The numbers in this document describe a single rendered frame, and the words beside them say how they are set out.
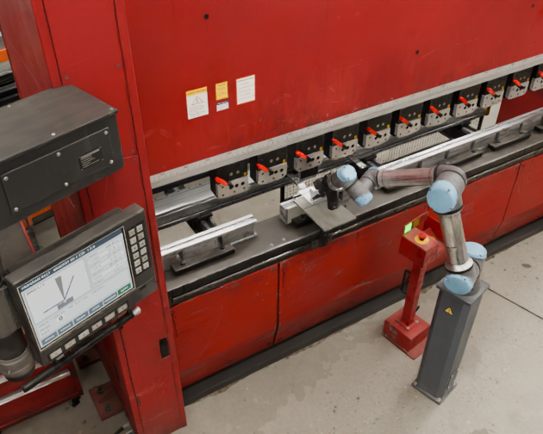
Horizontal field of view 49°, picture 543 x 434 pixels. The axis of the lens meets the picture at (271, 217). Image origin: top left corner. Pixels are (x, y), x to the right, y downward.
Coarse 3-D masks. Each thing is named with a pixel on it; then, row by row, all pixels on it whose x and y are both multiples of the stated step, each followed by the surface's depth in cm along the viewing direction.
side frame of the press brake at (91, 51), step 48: (0, 0) 208; (48, 0) 159; (96, 0) 165; (48, 48) 165; (96, 48) 173; (96, 96) 181; (144, 144) 199; (96, 192) 199; (144, 192) 210; (144, 336) 250; (144, 384) 268; (144, 432) 288
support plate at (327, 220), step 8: (296, 200) 288; (304, 200) 288; (312, 208) 283; (320, 208) 283; (344, 208) 283; (312, 216) 278; (320, 216) 278; (328, 216) 278; (336, 216) 278; (344, 216) 278; (352, 216) 278; (320, 224) 274; (328, 224) 274; (336, 224) 274
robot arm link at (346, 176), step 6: (342, 168) 256; (348, 168) 256; (336, 174) 259; (342, 174) 255; (348, 174) 255; (354, 174) 256; (336, 180) 260; (342, 180) 257; (348, 180) 255; (354, 180) 258; (336, 186) 264; (342, 186) 260; (348, 186) 258
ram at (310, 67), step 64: (128, 0) 191; (192, 0) 202; (256, 0) 215; (320, 0) 230; (384, 0) 247; (448, 0) 266; (512, 0) 289; (192, 64) 216; (256, 64) 230; (320, 64) 247; (384, 64) 267; (448, 64) 290; (192, 128) 231; (256, 128) 248
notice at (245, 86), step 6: (240, 78) 230; (246, 78) 232; (252, 78) 233; (240, 84) 232; (246, 84) 233; (252, 84) 235; (240, 90) 233; (246, 90) 235; (252, 90) 236; (240, 96) 235; (246, 96) 236; (252, 96) 238; (240, 102) 237
